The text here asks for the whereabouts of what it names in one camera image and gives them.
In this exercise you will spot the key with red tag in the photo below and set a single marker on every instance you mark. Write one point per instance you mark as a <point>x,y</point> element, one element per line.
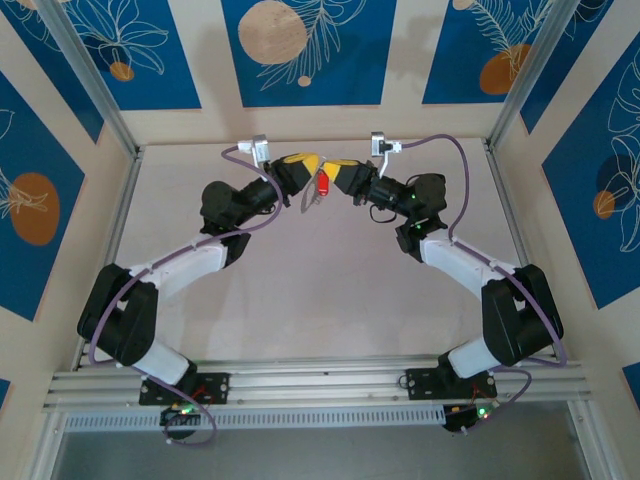
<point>324,185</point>

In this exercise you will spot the silver carabiner with key rings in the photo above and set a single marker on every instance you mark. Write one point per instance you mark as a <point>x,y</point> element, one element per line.
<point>309,202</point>

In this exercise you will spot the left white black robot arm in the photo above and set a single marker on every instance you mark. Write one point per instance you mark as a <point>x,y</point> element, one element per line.
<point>190,260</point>

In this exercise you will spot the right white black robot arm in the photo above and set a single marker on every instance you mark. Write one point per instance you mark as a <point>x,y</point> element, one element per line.
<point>460,260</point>

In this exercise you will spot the white table cloth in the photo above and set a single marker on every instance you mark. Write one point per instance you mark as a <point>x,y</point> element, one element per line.
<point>320,310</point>

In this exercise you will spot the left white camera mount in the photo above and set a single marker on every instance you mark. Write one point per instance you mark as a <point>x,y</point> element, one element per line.
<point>265,167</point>

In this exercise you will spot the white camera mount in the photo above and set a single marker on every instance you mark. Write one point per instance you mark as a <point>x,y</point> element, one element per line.
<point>265,167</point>
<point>385,165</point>

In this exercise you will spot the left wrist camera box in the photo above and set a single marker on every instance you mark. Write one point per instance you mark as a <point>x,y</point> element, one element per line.
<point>262,148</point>

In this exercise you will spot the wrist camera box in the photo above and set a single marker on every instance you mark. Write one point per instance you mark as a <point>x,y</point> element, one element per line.
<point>262,148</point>
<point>379,143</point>

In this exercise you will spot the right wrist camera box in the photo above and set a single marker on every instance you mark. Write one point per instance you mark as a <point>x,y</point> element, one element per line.
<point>379,143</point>

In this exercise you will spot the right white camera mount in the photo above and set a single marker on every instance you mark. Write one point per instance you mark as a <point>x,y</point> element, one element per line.
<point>385,165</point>

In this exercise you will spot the silver aluminium side rail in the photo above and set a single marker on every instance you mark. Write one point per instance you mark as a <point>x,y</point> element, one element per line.
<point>500,170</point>
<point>122,210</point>

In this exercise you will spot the silver aluminium frame post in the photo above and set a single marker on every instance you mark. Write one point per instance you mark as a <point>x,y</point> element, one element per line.
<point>84,65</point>
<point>532,65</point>

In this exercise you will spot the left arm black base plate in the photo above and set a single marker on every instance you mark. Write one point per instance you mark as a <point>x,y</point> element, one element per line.
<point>215,387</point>

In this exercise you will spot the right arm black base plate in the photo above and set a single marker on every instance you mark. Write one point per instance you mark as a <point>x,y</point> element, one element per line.
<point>420,382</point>

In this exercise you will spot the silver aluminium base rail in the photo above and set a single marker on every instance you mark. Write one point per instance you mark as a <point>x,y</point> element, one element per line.
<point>320,385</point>

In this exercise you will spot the silver aluminium frame leg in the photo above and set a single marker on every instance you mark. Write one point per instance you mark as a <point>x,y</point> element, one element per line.
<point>590,450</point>
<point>47,450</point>

